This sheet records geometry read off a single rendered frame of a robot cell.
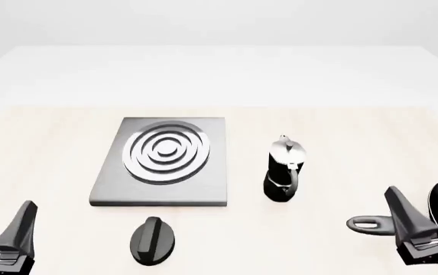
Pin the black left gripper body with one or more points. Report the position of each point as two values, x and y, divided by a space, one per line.
8 267

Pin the round black stove knob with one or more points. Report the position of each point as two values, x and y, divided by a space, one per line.
151 243

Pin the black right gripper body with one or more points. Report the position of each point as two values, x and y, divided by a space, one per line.
421 253

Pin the black and silver moka pot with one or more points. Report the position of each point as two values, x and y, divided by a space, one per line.
278 172

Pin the flat black stove plate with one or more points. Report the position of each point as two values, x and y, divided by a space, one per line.
111 189

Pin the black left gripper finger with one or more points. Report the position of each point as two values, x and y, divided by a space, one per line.
18 235

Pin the black frying pan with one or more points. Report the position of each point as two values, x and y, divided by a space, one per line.
358 227

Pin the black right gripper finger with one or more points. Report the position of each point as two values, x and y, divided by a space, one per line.
407 220

